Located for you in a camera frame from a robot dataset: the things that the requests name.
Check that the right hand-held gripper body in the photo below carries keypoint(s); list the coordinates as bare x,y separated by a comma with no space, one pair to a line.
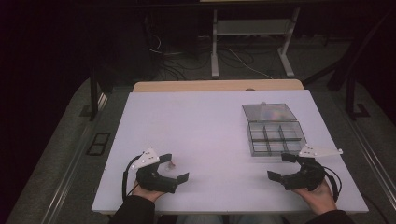
306,179

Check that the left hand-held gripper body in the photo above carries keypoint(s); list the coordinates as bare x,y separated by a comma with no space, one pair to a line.
155,182

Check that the small pink item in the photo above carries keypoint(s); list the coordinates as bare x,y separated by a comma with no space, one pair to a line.
172,165

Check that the clear plastic compartment box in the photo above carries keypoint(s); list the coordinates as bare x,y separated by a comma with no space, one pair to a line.
274,130

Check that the person's left hand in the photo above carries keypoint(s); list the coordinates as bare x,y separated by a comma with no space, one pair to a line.
146,193

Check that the person's right hand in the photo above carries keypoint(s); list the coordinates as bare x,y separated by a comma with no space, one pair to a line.
320,199

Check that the wooden table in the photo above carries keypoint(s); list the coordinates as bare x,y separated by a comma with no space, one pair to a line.
218,85

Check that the black metal stand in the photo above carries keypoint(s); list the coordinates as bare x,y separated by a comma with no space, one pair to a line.
350,84

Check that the white metal stand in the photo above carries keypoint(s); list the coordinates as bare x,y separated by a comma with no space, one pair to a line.
253,27

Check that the black rectangular floor frame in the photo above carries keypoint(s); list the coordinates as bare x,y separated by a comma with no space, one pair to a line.
99,143

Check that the metal floor rail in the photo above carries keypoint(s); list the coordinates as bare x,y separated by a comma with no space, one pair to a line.
67,180
370,149

